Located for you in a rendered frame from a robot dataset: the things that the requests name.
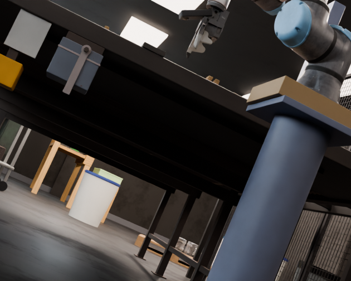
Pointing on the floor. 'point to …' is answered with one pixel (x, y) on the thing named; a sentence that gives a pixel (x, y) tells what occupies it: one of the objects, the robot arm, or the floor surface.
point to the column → (276, 188)
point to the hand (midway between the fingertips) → (189, 53)
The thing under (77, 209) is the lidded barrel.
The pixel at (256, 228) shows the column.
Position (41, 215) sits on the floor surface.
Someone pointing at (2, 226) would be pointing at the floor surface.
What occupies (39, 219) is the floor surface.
